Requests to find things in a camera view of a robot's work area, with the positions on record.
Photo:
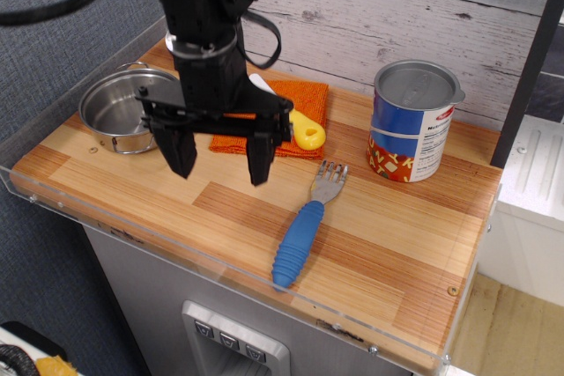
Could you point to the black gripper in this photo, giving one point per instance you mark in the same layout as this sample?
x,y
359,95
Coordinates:
x,y
215,95

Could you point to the dark vertical post right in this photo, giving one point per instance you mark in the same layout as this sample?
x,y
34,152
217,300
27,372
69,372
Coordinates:
x,y
542,40

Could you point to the clear acrylic edge guard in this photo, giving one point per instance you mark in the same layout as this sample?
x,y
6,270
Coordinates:
x,y
388,267

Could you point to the blue handled fork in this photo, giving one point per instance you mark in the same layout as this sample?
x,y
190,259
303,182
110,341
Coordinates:
x,y
293,251

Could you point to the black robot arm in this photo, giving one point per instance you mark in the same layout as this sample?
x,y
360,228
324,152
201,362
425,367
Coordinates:
x,y
215,22

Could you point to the grey toy fridge cabinet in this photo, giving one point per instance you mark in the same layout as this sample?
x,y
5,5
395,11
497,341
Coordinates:
x,y
187,322

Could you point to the yellow handled toy knife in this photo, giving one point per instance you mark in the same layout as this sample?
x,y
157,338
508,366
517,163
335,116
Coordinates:
x,y
308,134

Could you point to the blue labelled can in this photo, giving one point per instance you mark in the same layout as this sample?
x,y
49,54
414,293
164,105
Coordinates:
x,y
414,102

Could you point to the white toy sink unit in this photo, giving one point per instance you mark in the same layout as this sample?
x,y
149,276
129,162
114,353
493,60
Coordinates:
x,y
523,244

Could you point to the yellow object bottom left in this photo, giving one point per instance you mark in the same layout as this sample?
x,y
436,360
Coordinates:
x,y
55,366

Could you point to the small metal pot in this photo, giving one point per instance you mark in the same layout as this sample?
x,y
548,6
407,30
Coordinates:
x,y
109,108

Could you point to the orange folded cloth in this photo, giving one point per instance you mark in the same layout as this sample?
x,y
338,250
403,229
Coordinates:
x,y
308,98

